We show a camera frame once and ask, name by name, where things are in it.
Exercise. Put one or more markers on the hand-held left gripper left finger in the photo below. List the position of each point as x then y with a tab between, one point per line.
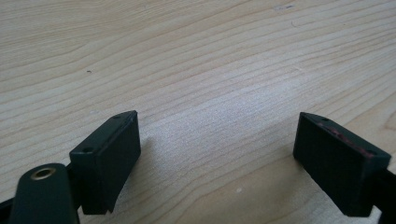
106	165

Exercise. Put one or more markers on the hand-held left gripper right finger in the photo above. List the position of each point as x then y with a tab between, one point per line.
339	168

